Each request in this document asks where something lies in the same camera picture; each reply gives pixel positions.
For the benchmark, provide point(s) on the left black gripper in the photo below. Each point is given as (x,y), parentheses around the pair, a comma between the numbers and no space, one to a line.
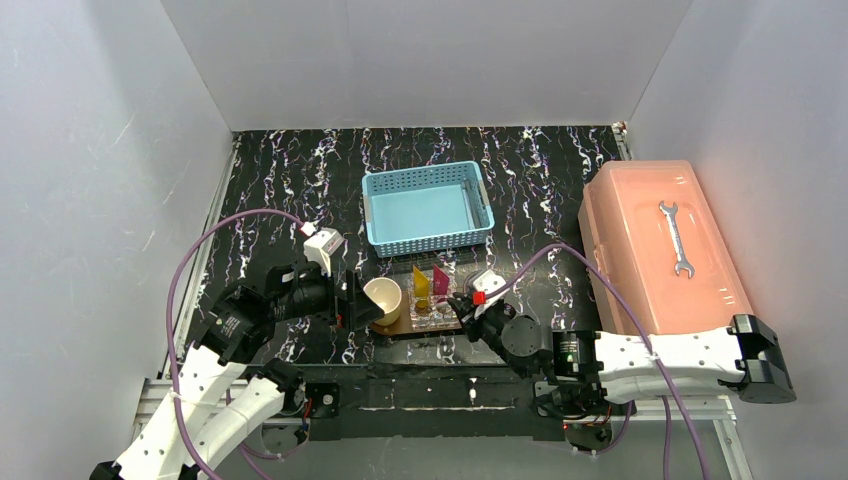
(340,301)

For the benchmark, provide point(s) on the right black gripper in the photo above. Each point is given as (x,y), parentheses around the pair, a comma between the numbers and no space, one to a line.
(468,316)

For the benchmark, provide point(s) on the clear textured acrylic holder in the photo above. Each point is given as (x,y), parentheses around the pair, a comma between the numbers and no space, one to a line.
(453,286)

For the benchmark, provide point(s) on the yellow mug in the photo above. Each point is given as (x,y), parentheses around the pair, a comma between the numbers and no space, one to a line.
(386,294)

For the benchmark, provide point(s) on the pink toothpaste tube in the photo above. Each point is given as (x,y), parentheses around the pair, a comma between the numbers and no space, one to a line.
(440,288)

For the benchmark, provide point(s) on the yellow toothpaste tube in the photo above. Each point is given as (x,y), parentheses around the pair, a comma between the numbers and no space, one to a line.
(421,290)

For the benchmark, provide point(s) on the oval wooden tray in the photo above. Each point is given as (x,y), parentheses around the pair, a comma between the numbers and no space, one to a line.
(412,322)

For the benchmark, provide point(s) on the light blue plastic basket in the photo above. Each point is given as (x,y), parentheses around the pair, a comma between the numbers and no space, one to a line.
(424,209)

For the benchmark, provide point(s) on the grey toothbrush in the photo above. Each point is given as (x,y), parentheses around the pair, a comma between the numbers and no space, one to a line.
(474,211)

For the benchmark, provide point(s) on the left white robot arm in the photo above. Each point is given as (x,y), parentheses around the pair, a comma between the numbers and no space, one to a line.
(187,436)

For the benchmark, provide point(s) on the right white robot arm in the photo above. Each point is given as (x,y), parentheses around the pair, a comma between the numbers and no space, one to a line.
(587,366)

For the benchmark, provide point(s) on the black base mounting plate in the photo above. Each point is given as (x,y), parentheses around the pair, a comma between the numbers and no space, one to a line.
(421,401)

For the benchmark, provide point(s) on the pink translucent storage box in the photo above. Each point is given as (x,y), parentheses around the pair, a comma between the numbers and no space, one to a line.
(626,237)

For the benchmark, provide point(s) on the silver open-end wrench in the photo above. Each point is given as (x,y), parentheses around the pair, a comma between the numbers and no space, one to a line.
(681,262)

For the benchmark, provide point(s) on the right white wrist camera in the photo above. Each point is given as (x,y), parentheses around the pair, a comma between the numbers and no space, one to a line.
(484,287)

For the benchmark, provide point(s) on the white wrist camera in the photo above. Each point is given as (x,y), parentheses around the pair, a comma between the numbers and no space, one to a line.
(320,245)
(484,287)

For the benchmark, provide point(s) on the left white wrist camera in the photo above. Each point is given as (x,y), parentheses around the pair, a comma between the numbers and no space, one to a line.
(320,245)

